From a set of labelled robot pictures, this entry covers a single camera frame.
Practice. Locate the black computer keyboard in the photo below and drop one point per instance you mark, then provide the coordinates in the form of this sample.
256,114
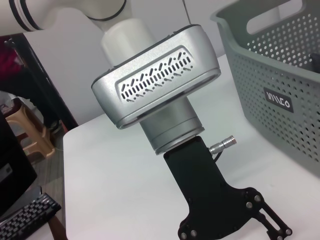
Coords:
27,215

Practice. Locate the black computer monitor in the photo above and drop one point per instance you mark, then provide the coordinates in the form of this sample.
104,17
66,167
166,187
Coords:
15,162

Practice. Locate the beige plastic stool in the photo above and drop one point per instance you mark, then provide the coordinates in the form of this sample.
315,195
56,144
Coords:
32,135

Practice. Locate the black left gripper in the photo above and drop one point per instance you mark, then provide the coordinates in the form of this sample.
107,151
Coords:
205,190

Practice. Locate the grey perforated storage bin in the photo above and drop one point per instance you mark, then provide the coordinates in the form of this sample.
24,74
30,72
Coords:
275,75

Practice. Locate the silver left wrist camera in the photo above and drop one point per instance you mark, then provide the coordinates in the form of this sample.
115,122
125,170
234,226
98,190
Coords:
155,80

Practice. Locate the black slanted stand pole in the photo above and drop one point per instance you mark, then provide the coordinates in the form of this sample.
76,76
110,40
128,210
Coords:
50,87

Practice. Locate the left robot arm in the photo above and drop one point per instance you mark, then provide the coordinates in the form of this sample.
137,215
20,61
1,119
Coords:
125,32

